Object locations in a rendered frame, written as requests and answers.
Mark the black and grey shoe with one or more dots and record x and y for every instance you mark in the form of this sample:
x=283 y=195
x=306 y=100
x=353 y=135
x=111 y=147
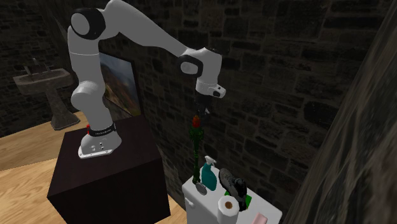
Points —
x=237 y=189

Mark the stone pedestal sink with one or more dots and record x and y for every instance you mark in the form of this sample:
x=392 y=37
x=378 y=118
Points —
x=46 y=81

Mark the flat green object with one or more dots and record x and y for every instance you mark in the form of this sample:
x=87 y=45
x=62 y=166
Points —
x=248 y=201

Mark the white toilet paper roll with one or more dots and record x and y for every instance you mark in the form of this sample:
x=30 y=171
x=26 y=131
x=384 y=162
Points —
x=228 y=210

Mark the green candlestick with red top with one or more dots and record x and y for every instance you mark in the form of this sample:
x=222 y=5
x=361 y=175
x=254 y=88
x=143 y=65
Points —
x=196 y=136

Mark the pink flat object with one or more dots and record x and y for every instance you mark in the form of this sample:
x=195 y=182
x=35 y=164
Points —
x=260 y=219

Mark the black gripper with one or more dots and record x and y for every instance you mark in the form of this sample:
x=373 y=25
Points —
x=202 y=101

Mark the dark robot stand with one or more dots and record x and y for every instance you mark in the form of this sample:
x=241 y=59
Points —
x=118 y=183

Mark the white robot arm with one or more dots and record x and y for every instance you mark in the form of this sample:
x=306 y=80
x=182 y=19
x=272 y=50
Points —
x=83 y=65

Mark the teal spray bottle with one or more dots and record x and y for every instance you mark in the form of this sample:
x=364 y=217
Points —
x=209 y=178

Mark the framed landscape wall picture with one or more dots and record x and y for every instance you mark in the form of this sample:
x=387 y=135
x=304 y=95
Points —
x=121 y=83

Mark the small grey oval object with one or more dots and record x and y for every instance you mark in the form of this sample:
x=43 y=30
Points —
x=201 y=188

